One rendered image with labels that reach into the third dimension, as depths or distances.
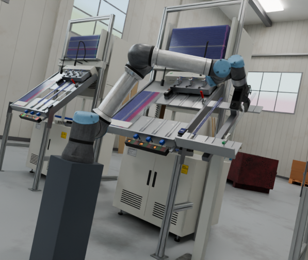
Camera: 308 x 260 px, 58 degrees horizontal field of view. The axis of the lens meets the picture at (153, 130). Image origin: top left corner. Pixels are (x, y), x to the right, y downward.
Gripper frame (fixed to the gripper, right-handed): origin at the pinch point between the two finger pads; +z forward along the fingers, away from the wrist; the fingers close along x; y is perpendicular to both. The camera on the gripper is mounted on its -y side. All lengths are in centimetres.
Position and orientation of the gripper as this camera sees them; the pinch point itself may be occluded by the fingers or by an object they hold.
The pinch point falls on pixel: (243, 111)
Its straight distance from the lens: 164.9
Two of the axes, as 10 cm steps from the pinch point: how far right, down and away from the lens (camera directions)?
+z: 3.5, 6.3, 6.9
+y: 4.7, -7.6, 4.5
